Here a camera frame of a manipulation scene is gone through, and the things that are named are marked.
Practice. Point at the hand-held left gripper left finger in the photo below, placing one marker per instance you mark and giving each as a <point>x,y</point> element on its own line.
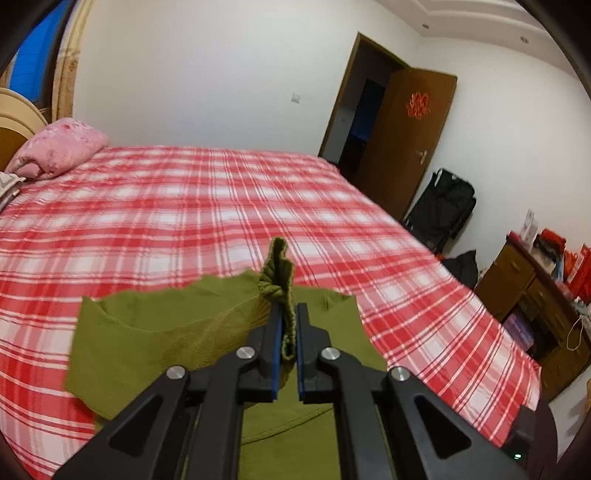
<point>276,350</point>

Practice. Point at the brown door frame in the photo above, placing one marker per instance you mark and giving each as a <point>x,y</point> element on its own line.
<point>344,92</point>

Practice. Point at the green striped knit sweater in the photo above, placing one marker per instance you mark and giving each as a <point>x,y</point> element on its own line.
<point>161,323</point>

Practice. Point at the red paper door decoration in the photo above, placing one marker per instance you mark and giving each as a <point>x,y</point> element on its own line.
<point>418,105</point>

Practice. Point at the bed with red plaid sheet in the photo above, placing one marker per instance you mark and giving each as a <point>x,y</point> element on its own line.
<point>184,207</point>

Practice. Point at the grey patterned pillow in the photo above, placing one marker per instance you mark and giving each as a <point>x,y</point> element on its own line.
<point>8,189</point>

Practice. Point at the beige floral curtain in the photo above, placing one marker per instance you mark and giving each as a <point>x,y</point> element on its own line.
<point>64,69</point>

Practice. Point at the window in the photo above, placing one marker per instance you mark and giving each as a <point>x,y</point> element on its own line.
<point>34,60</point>

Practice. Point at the brown wooden desk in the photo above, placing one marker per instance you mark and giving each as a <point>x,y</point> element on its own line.
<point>508,277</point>

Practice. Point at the white card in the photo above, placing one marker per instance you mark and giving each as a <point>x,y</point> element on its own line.
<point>530,226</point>

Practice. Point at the pink folded quilt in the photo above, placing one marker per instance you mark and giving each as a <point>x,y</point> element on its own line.
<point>60,143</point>

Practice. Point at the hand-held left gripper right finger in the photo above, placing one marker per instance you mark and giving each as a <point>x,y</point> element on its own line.
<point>302,350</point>

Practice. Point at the red paper bag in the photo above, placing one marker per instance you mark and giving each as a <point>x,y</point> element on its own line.
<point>579,274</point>

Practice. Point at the black bag by wall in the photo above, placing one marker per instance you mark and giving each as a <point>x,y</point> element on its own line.
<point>443,207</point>

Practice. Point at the brown wooden door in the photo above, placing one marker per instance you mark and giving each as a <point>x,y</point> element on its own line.
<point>406,157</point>

